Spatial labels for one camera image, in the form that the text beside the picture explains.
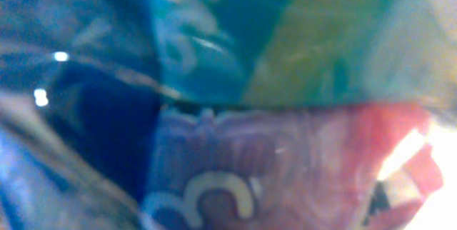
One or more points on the blue tissue pack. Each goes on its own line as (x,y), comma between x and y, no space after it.
(222,114)

